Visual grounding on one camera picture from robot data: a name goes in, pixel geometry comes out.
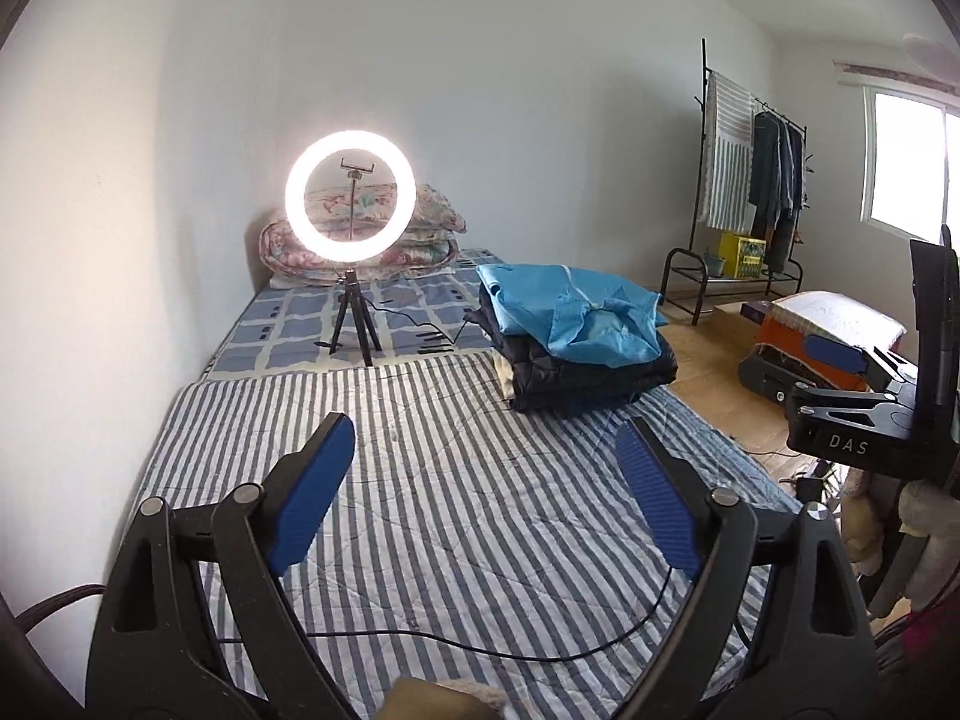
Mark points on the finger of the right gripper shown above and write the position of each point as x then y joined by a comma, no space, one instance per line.
841,365

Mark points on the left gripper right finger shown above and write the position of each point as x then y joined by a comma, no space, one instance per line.
671,496

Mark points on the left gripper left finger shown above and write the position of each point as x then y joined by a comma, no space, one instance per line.
299,491

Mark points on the light blue striped garment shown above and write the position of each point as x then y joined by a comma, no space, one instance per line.
577,315

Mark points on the dark hanging clothes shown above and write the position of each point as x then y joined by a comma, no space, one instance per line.
776,186

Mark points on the black metal clothes rack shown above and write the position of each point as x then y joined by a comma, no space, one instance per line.
691,276

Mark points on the right grey gloved hand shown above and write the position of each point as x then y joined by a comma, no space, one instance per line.
902,539

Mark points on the yellow crate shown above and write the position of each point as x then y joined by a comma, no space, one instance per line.
743,257

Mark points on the blue plaid bed sheet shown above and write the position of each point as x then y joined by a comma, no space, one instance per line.
303,328

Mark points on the striped bed quilt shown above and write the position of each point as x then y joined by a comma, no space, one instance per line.
467,541

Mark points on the dark navy puffer jacket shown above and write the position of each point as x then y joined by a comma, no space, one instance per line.
531,379

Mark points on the striped hanging towel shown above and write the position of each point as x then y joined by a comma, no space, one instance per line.
729,113

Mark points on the white framed window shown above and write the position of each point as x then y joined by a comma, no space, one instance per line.
911,173

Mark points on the black tripod stand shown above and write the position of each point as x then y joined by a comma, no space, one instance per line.
352,300

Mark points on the floral folded quilt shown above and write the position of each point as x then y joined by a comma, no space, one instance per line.
428,244

